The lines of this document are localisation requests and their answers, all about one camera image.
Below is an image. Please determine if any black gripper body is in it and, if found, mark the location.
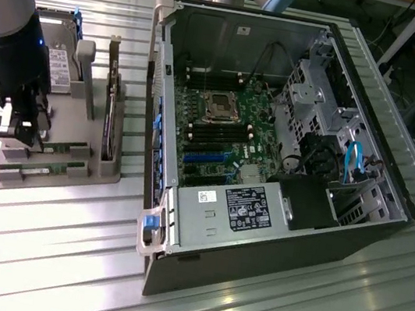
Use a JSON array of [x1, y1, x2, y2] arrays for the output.
[[0, 6, 64, 115]]

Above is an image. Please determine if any green RAM stick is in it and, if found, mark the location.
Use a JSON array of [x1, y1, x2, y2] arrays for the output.
[[0, 152, 87, 186], [38, 136, 90, 161]]

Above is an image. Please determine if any black RAM slot bank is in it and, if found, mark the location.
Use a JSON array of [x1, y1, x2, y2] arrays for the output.
[[183, 62, 246, 95], [185, 113, 257, 152]]

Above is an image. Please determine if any grey parts rack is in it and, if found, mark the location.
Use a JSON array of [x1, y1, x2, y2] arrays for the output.
[[0, 27, 142, 210]]

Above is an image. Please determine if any hard disk with blue rails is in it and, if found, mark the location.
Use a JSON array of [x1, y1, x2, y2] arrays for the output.
[[23, 0, 88, 98]]

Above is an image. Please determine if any graphics card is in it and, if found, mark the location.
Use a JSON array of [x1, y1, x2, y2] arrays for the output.
[[91, 34, 135, 164]]

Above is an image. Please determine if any blue case latch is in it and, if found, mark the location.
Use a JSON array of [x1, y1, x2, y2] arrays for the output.
[[137, 209, 163, 232]]

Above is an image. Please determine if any black expansion slot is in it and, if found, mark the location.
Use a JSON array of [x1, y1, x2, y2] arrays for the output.
[[181, 138, 233, 161]]

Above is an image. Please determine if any blue expansion slot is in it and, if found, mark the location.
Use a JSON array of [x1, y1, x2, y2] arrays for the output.
[[182, 147, 236, 171]]

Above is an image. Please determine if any CPU socket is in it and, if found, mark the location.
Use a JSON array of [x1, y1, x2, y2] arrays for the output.
[[195, 86, 243, 126]]

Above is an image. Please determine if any grey power supply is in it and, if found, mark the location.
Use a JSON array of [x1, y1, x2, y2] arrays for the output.
[[167, 166, 299, 264]]

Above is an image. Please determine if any green motherboard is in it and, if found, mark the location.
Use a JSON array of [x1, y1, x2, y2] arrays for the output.
[[157, 64, 296, 203]]

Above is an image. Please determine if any silver chipset heatsink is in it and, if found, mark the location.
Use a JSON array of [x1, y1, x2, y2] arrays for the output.
[[237, 163, 270, 189]]

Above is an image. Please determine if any black open PC case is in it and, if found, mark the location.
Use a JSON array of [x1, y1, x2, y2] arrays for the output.
[[108, 0, 415, 311]]

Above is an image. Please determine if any metal disk bay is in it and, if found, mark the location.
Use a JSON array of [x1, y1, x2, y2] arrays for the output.
[[270, 55, 366, 164]]

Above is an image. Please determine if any black plastic air shroud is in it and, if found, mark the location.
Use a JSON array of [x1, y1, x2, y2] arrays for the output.
[[270, 169, 347, 239]]

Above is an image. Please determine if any black wire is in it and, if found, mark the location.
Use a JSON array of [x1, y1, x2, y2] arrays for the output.
[[247, 37, 302, 96]]

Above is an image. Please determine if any blue SATA wire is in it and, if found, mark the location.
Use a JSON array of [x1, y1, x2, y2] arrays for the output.
[[340, 139, 371, 187]]

